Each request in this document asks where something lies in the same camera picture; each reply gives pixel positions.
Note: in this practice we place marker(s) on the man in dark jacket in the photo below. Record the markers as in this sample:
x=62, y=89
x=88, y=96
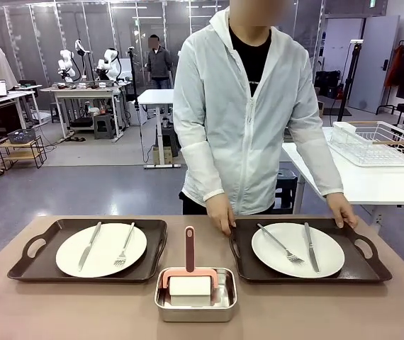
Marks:
x=159, y=63

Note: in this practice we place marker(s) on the rectangular stainless steel container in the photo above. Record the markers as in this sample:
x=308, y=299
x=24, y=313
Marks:
x=195, y=313

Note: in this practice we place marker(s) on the person left forearm white sleeve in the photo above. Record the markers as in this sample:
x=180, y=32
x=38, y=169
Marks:
x=324, y=166

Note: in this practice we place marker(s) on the silver table knife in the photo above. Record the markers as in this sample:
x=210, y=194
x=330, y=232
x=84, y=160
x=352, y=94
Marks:
x=90, y=244
x=311, y=248

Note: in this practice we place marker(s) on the grey door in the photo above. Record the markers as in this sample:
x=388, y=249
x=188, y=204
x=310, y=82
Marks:
x=375, y=63

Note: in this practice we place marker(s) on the white round dinner plate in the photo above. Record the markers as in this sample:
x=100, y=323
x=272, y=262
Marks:
x=269, y=255
x=106, y=255

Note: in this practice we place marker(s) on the white height-adjustable desk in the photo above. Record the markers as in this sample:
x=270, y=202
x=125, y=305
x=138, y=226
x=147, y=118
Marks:
x=156, y=95

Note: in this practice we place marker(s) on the black equipment cases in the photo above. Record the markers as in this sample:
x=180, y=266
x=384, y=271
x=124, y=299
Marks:
x=327, y=83

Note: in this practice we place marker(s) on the white office desk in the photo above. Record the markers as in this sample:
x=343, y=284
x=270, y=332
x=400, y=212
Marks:
x=17, y=93

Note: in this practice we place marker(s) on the black light stand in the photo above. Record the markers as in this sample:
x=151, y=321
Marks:
x=357, y=41

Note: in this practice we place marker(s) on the person in white jacket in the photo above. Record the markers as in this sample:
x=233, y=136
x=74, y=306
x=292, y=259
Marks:
x=244, y=141

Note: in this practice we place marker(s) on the black step stool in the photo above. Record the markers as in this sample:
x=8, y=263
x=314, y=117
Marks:
x=287, y=187

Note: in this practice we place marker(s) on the grey robot workbench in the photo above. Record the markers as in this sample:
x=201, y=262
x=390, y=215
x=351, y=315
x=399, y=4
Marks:
x=81, y=89

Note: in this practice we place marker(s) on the grey mesh basket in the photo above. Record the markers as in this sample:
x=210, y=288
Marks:
x=21, y=136

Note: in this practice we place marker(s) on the person right forearm white sleeve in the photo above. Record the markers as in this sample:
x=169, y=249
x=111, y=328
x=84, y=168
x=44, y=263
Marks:
x=203, y=170

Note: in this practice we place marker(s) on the grey plastic stool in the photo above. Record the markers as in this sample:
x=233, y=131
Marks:
x=102, y=125

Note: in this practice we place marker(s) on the orange hanging jacket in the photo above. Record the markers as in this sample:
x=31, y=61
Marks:
x=394, y=67

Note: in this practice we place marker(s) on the person left hand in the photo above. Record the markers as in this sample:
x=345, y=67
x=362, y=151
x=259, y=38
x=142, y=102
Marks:
x=342, y=210

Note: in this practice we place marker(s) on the large white side table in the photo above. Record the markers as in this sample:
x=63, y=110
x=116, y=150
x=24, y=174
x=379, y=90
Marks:
x=365, y=184

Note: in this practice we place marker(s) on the silver table fork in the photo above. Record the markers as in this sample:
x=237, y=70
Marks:
x=119, y=261
x=296, y=261

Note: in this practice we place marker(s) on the person right hand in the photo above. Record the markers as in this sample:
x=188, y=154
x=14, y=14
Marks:
x=221, y=212

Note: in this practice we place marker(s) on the wooden shelf black frame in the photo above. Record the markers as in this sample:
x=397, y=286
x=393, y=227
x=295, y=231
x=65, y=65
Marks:
x=17, y=144

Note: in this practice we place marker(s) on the brown plastic serving tray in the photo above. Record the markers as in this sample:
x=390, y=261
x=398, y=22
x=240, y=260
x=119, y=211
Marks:
x=64, y=230
x=356, y=271

